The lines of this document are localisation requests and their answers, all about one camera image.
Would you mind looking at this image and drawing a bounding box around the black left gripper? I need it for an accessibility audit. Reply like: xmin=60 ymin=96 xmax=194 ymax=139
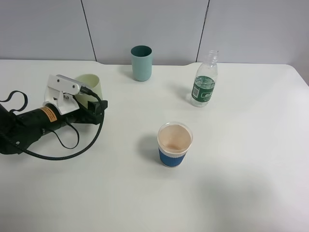
xmin=36 ymin=99 xmax=109 ymax=132

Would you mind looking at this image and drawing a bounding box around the pale green plastic cup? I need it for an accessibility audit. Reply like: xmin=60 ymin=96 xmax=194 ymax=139
xmin=75 ymin=74 xmax=103 ymax=109

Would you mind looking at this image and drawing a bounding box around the clear water bottle green label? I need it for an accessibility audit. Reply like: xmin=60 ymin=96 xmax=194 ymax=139
xmin=190 ymin=50 xmax=219 ymax=107

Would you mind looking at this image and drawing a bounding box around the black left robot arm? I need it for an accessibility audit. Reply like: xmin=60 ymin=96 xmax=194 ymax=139
xmin=0 ymin=93 xmax=108 ymax=160

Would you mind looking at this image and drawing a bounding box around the teal plastic cup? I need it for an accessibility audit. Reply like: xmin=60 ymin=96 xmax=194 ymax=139
xmin=131 ymin=45 xmax=153 ymax=82

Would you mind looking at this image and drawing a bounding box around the blue sleeved clear cup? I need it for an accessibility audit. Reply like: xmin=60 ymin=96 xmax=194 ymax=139
xmin=157 ymin=122 xmax=193 ymax=168

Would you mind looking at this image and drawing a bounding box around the black braided left camera cable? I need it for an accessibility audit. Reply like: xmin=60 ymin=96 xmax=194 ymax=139
xmin=0 ymin=87 xmax=106 ymax=161

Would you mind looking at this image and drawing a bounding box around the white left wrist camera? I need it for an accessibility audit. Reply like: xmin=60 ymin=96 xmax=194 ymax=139
xmin=43 ymin=74 xmax=83 ymax=115

